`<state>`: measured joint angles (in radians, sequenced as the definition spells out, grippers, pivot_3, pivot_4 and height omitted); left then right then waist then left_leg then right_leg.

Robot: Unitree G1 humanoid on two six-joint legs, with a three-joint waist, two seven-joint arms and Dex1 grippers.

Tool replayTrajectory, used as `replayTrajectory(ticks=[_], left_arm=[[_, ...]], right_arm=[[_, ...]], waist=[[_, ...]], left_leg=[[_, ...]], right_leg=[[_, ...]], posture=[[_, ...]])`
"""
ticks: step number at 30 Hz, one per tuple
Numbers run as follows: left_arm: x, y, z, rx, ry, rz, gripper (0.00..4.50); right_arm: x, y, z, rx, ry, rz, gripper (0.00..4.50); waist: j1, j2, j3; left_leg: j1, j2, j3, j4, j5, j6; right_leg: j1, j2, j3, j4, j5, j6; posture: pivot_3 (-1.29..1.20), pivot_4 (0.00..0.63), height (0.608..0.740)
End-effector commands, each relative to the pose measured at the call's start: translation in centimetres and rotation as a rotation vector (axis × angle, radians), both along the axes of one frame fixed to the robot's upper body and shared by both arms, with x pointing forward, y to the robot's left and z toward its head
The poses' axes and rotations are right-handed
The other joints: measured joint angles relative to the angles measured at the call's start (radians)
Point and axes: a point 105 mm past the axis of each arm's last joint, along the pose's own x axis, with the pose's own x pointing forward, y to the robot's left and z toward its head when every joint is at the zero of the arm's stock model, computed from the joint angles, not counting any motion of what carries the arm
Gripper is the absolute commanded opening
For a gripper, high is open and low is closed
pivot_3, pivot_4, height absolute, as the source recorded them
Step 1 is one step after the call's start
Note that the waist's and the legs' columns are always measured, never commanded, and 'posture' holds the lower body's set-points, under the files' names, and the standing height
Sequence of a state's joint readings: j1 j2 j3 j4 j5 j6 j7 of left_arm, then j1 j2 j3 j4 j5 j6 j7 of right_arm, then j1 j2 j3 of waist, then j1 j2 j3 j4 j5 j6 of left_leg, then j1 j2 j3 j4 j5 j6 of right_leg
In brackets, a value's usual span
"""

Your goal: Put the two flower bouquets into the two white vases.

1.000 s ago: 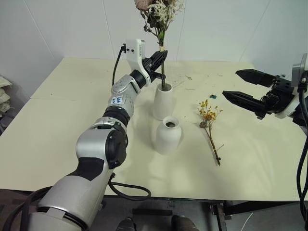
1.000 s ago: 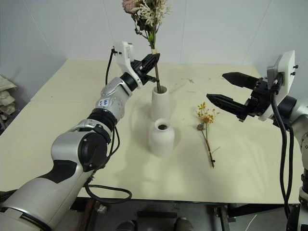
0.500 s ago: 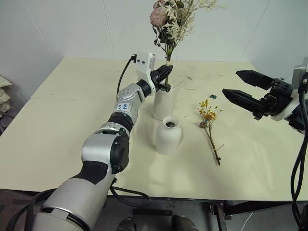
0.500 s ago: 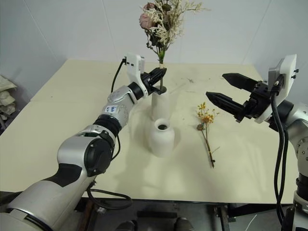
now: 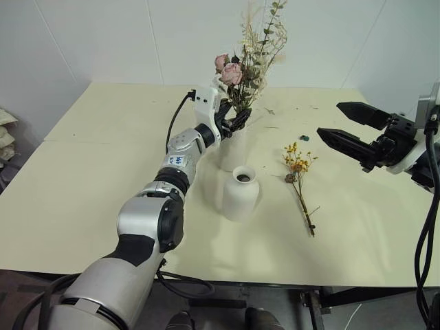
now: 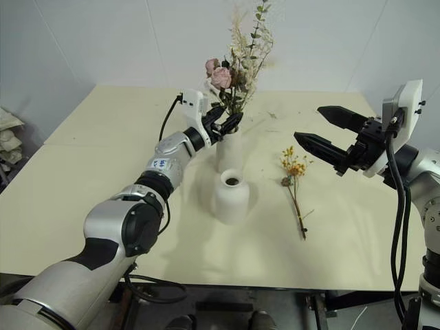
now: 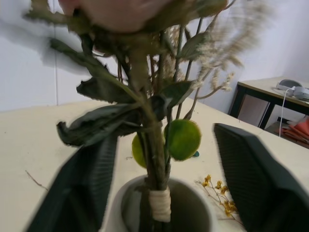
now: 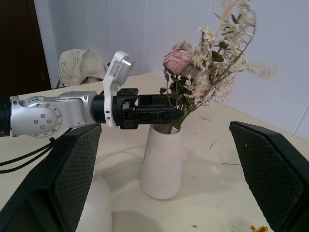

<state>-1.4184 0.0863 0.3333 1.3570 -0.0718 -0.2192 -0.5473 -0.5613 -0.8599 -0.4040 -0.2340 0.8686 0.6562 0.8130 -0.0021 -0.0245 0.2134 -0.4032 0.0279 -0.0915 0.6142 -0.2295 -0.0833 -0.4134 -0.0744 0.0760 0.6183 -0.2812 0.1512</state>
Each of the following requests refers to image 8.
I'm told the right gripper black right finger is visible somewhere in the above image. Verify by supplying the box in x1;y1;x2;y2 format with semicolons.
229;121;309;232

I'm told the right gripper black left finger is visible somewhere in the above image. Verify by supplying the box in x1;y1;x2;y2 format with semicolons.
0;123;102;232

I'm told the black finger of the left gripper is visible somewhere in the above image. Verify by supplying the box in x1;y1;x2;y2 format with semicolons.
137;94;174;109
123;107;184;127

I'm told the pink rose dried flower bouquet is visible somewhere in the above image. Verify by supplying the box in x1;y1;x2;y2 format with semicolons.
158;0;279;134

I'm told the yellow dried flower bouquet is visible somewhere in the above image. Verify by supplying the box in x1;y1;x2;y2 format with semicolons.
250;224;269;232

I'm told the tall white ceramic vase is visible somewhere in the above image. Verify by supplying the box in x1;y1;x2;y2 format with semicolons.
140;124;183;200
76;173;112;232

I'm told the beige cloth over chair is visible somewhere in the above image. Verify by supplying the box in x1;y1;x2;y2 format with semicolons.
56;48;106;89

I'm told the dark brown door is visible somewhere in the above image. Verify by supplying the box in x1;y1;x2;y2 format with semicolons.
0;0;52;98

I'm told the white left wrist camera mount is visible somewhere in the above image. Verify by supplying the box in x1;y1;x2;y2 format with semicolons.
102;51;136;128

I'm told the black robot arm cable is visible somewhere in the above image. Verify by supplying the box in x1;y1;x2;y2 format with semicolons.
0;137;56;174

